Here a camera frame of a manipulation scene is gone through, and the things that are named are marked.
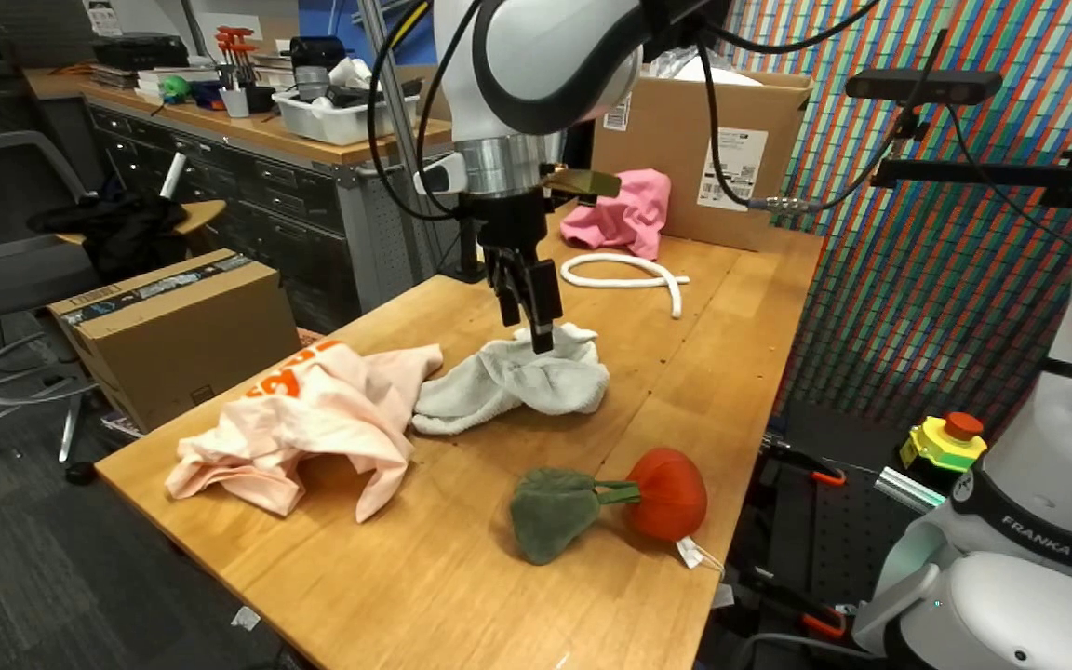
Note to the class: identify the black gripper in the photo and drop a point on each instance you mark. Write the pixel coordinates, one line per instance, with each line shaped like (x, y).
(513, 223)

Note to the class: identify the white towel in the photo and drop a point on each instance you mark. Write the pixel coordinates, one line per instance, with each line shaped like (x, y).
(522, 378)

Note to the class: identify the pink cloth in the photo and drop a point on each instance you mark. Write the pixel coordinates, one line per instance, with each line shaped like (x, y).
(622, 217)

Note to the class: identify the red plush vegetable green leaves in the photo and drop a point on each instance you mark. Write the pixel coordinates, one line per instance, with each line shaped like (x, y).
(667, 493)

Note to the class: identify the peach printed cloth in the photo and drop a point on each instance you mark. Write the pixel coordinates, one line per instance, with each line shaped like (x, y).
(314, 415)

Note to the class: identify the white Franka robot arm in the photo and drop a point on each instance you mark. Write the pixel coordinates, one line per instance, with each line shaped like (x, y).
(1033, 495)

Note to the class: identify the large cardboard box white label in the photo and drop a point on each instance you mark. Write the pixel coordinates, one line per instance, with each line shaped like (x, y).
(667, 136)

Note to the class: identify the white plastic bin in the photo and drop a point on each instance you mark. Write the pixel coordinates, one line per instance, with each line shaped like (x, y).
(334, 119)

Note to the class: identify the silver pole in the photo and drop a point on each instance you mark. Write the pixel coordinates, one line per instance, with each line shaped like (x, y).
(386, 62)

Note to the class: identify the wooden top drawer workbench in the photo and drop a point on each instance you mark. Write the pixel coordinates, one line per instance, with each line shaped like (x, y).
(251, 204)

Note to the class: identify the wooden stool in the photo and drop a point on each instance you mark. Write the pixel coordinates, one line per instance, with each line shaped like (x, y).
(204, 217)

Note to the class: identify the white bottle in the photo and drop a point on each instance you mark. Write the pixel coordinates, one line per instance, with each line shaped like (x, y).
(236, 101)

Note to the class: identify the orange black clamp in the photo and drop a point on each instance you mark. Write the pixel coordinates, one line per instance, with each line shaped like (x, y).
(826, 475)
(826, 626)

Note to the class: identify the brown box black tape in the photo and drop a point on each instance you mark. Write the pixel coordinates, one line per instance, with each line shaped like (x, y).
(178, 346)

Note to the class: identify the red tool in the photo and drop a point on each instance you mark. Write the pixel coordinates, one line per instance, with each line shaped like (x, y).
(236, 41)

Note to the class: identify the green small item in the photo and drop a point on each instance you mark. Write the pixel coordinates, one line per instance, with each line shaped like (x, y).
(174, 88)

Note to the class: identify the black cloth bundle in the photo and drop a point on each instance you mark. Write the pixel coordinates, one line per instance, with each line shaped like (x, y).
(112, 237)

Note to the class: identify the yellow emergency stop button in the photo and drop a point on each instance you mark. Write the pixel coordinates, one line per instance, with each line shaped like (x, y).
(942, 444)

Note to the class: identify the black case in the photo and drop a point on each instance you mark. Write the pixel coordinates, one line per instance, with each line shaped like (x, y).
(141, 53)

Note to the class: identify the grey office chair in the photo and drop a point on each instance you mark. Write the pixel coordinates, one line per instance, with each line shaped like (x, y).
(2, 280)

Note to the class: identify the black stereo camera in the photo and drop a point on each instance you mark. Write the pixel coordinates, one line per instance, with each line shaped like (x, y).
(921, 88)

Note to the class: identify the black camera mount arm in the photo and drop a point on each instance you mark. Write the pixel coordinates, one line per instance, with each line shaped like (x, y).
(968, 173)

